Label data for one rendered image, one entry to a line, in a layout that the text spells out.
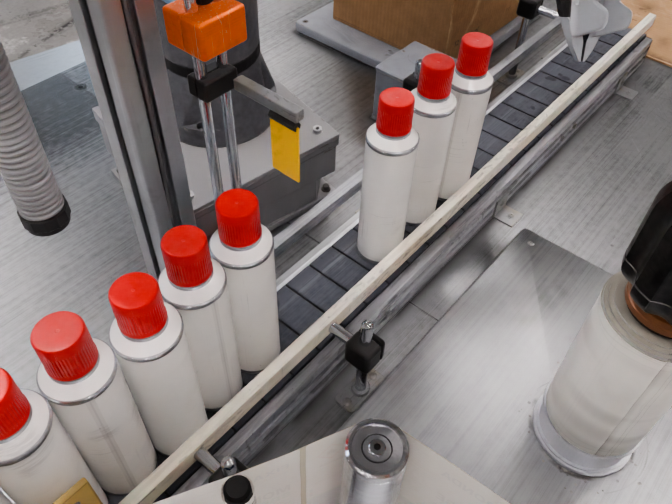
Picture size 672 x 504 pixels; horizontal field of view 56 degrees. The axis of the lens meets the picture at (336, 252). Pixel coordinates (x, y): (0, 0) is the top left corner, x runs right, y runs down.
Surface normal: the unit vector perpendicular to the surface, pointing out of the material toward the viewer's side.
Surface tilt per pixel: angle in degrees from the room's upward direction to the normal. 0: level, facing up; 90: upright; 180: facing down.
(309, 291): 0
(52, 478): 90
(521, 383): 0
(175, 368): 90
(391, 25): 90
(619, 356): 90
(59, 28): 0
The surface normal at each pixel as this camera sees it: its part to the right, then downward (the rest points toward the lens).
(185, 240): -0.02, -0.67
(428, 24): -0.66, 0.55
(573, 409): -0.86, 0.35
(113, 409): 0.80, 0.46
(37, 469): 0.62, 0.59
